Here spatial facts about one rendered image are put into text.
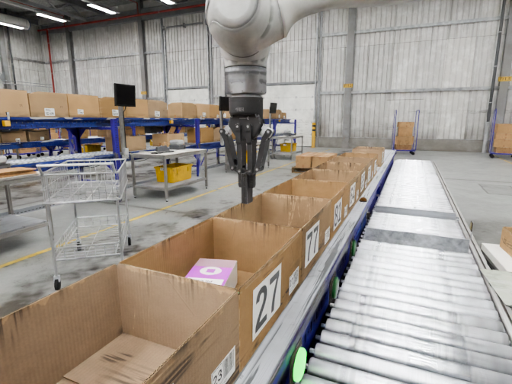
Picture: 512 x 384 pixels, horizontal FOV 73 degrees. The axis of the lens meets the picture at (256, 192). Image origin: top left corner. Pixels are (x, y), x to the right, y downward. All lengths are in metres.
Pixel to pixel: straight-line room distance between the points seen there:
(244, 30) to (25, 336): 0.59
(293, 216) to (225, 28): 0.95
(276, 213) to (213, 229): 0.40
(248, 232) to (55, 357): 0.56
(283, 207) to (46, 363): 0.96
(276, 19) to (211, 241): 0.70
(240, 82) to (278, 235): 0.46
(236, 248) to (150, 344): 0.41
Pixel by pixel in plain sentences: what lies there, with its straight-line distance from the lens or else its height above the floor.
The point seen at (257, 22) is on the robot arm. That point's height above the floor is 1.49.
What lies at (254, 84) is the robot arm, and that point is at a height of 1.42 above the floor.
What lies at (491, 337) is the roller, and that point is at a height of 0.74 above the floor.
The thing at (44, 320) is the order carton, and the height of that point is 1.01.
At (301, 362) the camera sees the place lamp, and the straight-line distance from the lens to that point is 0.84.
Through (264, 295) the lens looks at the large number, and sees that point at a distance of 0.75.
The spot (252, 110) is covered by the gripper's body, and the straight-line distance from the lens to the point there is 0.74.
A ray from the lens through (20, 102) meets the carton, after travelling 5.66.
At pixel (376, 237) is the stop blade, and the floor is 0.76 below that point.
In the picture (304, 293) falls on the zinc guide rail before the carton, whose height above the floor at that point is 0.89.
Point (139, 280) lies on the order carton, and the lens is 0.77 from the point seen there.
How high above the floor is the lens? 1.35
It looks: 12 degrees down
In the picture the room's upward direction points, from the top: straight up
